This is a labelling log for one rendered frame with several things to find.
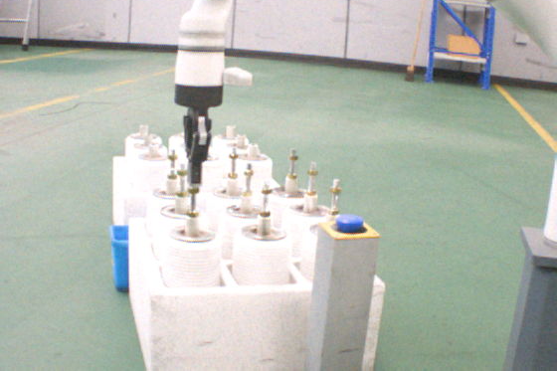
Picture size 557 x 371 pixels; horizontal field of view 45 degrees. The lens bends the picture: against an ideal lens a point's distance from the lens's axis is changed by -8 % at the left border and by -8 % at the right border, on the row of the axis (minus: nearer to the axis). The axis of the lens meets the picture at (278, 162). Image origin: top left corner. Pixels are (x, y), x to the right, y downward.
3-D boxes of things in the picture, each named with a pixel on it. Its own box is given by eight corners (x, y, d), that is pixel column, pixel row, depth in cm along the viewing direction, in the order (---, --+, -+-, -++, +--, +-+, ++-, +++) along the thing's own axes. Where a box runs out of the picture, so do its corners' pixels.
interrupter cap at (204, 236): (166, 243, 110) (166, 238, 110) (170, 227, 117) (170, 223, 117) (215, 246, 111) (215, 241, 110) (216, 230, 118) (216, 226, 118)
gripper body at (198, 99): (171, 75, 111) (169, 133, 113) (178, 82, 103) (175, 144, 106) (218, 76, 113) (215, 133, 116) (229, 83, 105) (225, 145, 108)
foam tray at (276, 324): (304, 291, 158) (311, 215, 154) (372, 375, 121) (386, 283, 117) (129, 297, 146) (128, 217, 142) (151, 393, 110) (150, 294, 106)
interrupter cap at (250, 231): (293, 233, 119) (294, 229, 119) (275, 246, 112) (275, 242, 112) (253, 225, 122) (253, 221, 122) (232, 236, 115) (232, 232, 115)
